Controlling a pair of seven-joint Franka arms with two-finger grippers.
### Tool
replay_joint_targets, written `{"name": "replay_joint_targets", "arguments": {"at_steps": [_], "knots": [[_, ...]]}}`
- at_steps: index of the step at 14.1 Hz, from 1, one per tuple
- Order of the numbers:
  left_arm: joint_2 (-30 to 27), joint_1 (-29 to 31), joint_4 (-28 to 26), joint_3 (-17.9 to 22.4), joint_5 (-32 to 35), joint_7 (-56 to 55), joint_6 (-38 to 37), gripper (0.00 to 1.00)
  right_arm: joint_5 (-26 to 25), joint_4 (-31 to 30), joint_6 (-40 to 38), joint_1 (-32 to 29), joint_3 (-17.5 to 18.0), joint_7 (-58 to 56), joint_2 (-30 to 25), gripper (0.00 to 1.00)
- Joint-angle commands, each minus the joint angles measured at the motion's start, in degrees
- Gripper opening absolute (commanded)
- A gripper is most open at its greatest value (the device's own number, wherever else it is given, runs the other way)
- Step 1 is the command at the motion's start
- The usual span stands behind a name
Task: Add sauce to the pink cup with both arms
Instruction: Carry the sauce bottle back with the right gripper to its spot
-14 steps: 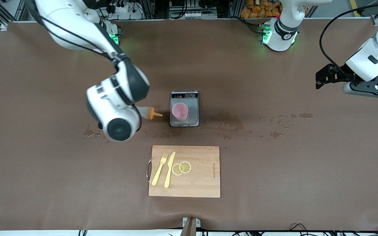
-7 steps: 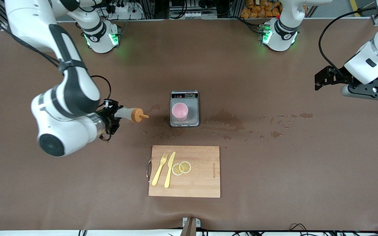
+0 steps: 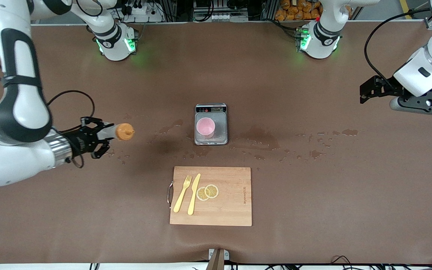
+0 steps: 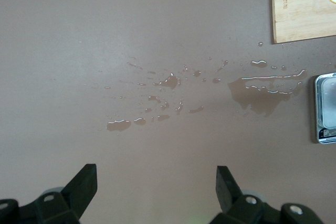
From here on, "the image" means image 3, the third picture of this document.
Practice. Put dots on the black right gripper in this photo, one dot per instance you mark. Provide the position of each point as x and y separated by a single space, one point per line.
81 142

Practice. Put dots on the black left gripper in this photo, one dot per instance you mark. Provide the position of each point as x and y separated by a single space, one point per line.
384 91

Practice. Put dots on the clear sauce bottle orange cap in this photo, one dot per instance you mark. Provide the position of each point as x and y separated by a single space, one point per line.
124 132

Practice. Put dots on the pink plastic cup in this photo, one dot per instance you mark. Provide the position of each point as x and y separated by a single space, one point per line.
205 127

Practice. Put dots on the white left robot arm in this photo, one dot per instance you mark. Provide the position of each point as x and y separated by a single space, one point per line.
431 67

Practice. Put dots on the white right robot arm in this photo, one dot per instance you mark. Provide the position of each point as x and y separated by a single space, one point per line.
21 112

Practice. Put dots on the yellow plastic fork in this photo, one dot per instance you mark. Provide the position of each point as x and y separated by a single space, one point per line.
181 197

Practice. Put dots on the pile of orange snacks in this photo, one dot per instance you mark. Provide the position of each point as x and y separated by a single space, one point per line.
294 13

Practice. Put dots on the yellow plastic knife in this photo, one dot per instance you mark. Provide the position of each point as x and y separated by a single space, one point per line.
192 198

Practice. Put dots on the lemon slice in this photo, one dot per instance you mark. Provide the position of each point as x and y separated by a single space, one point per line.
201 194
212 191

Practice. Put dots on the silver digital kitchen scale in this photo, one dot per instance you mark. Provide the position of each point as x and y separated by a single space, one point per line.
221 131

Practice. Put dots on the white power strip with plugs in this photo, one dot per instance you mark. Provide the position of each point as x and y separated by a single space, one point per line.
139 11

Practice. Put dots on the wooden cutting board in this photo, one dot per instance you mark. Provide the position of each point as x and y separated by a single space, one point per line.
231 202

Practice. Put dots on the white multi-socket strip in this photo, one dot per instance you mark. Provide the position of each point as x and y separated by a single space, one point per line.
219 17

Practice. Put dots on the aluminium frame rail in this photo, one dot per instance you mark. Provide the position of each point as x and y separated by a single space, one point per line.
430 23

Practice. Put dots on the metal table edge bracket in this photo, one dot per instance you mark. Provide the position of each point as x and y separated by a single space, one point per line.
218 258

